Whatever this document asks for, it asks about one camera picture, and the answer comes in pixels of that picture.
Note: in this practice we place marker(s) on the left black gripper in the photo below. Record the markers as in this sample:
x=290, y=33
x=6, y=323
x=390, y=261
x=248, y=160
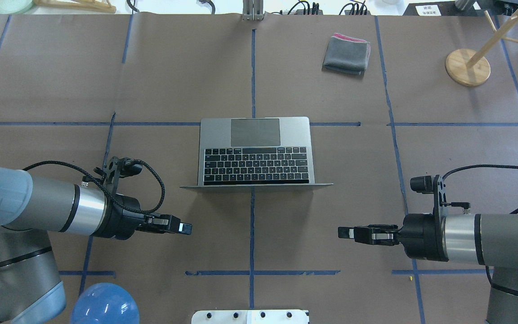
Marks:
x=122, y=219

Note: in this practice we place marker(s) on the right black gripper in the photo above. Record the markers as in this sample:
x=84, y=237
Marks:
x=421, y=236

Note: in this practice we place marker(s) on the grey laptop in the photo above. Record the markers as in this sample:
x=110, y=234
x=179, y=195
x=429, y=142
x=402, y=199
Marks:
x=245, y=153

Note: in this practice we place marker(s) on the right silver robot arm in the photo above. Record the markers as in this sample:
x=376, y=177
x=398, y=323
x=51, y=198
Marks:
x=487, y=240

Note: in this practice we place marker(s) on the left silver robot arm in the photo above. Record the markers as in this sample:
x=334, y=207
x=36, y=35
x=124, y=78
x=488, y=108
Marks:
x=31, y=290

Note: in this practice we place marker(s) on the blue desk lamp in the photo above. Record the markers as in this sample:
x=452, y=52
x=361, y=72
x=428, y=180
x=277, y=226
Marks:
x=105, y=303

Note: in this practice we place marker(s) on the grey folded cloth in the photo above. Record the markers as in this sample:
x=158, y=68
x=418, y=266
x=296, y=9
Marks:
x=346, y=54

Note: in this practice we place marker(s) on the round wooden stand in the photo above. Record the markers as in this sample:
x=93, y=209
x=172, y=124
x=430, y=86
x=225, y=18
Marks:
x=469, y=67

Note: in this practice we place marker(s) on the wooden dish rack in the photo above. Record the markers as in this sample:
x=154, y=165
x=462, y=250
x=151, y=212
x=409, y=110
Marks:
x=101, y=6

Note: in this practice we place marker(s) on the light green plate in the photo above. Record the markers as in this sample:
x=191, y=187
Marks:
x=15, y=6

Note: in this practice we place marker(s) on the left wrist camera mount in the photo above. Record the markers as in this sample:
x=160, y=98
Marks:
x=110, y=174

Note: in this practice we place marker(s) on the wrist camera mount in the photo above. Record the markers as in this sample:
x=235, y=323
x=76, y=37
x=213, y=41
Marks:
x=435, y=185
x=110, y=174

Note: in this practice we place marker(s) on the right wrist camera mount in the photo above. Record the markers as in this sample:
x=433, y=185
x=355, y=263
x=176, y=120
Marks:
x=435, y=185

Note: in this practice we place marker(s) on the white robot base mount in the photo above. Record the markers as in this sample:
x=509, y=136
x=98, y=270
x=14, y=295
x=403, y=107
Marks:
x=262, y=316

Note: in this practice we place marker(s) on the aluminium frame post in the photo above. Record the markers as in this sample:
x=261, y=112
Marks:
x=253, y=10

